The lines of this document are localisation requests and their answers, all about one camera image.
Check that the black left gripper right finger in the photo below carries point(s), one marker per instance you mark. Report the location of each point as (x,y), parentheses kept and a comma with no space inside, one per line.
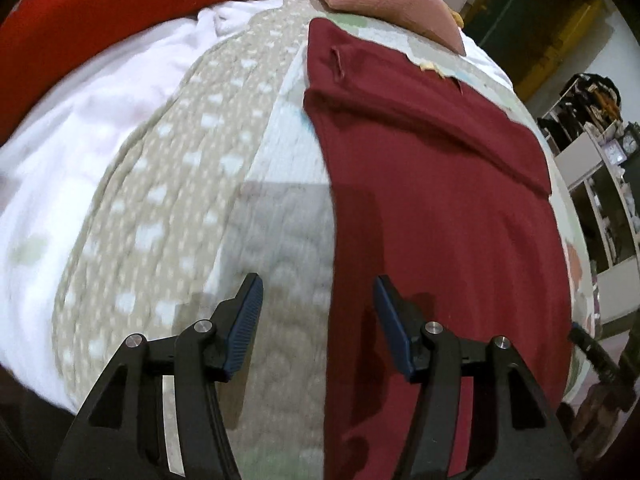
(483,391)

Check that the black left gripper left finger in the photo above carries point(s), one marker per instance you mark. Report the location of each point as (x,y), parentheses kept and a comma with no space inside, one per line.
(120,430)

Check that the dark red sweater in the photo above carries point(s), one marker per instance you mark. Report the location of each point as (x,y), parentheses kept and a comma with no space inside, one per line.
(435,187)

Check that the patchwork heart quilt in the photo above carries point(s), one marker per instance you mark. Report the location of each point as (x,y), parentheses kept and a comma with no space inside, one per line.
(229,179)

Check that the white fleece blanket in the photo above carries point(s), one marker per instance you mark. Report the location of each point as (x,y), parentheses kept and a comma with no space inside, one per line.
(52,165)

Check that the cluttered white shelf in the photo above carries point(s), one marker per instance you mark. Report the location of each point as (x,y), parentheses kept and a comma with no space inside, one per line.
(586,132)

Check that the wooden door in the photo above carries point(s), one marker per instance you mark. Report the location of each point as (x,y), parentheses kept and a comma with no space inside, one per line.
(529,38)

